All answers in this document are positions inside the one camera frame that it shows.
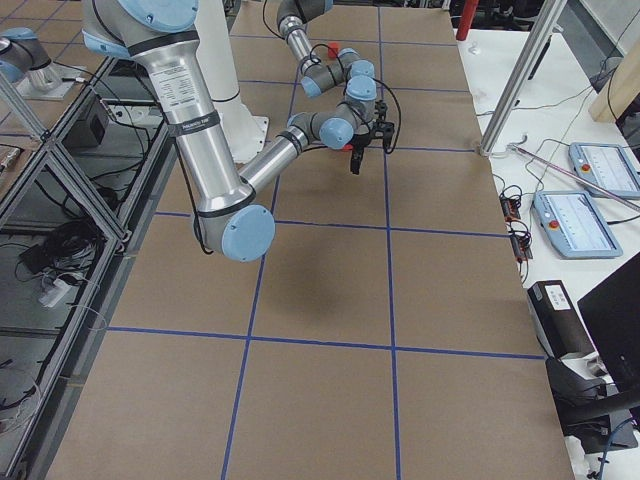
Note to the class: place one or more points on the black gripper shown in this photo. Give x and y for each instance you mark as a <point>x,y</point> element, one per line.
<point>358,148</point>

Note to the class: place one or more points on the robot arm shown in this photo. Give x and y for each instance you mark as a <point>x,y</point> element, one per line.
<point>185,49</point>
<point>315,45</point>

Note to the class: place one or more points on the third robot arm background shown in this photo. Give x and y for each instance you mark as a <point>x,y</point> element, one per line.
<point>23,56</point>

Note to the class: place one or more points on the pink metal rod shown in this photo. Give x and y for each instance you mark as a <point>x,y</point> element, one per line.
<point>607,193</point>

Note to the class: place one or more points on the teach pendant near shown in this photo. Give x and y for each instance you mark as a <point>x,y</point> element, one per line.
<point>574,225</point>

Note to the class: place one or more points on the teach pendant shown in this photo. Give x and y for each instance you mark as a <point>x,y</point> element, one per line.
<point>574,225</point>
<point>606,165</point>

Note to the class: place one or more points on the teach pendant far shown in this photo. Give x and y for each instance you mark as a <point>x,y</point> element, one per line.
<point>606,165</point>

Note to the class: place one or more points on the black box with label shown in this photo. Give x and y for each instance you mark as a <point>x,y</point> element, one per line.
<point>558,326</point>

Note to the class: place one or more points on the black monitor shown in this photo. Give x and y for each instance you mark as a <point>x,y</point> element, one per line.
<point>610,312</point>

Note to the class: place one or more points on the white power strip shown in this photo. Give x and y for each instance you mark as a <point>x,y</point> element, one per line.
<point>54,293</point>

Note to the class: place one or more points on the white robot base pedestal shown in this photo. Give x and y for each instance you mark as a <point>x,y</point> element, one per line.
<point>245,133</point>

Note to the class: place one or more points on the circuit board with wires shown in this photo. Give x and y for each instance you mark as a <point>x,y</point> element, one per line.
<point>519,233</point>

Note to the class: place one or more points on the aluminium frame post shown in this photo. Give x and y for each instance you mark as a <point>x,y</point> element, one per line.
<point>537,38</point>

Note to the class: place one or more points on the aluminium frame rack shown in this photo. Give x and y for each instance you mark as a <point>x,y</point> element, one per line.
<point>74,206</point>

